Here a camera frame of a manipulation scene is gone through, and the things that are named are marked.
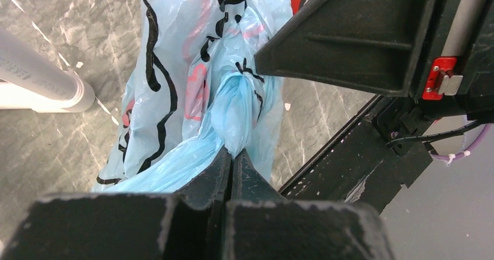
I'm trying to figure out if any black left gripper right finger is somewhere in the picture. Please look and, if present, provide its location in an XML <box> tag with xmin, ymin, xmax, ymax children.
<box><xmin>223</xmin><ymin>150</ymin><xmax>394</xmax><ymax>259</ymax></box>

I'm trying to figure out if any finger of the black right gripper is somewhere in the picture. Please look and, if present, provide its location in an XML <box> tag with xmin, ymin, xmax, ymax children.
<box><xmin>255</xmin><ymin>0</ymin><xmax>445</xmax><ymax>97</ymax></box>

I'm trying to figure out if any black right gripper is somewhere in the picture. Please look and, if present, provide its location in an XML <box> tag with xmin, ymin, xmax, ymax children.
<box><xmin>415</xmin><ymin>0</ymin><xmax>493</xmax><ymax>121</ymax></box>

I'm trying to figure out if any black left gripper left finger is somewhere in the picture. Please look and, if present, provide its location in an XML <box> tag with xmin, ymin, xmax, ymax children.
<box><xmin>1</xmin><ymin>148</ymin><xmax>232</xmax><ymax>259</ymax></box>

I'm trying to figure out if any light blue printed plastic bag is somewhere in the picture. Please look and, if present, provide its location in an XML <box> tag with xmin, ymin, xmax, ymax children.
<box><xmin>92</xmin><ymin>0</ymin><xmax>293</xmax><ymax>193</ymax></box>

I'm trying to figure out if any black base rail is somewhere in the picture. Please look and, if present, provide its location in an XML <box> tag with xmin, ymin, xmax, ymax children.
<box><xmin>279</xmin><ymin>96</ymin><xmax>433</xmax><ymax>212</ymax></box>

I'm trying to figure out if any white PVC pipe frame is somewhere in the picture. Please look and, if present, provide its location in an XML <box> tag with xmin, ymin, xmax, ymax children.
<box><xmin>1</xmin><ymin>28</ymin><xmax>96</xmax><ymax>113</ymax></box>

